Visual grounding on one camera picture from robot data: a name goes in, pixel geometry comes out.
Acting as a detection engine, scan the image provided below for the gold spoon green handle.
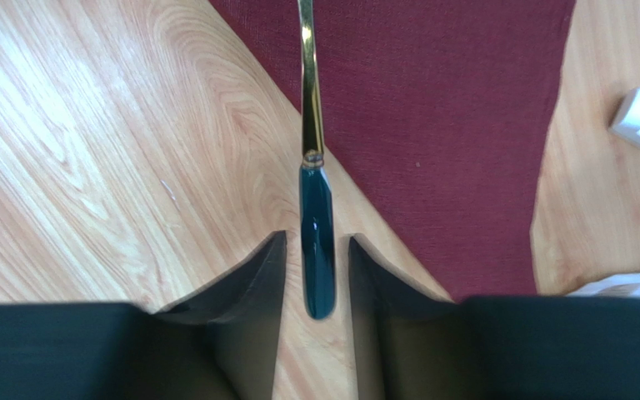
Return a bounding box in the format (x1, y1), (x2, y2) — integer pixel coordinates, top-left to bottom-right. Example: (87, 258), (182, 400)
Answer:
(297, 0), (337, 320)

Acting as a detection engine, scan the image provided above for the dark red cloth napkin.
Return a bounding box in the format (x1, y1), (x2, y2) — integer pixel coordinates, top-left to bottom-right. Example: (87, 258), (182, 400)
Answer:
(208, 0), (578, 303)

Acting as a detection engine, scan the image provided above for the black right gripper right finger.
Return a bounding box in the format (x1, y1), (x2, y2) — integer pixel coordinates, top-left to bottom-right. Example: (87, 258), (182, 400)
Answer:
(348, 236), (640, 399)

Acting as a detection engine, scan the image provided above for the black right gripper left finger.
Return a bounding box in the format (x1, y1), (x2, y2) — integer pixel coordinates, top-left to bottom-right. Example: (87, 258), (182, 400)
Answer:
(0, 231), (287, 399)

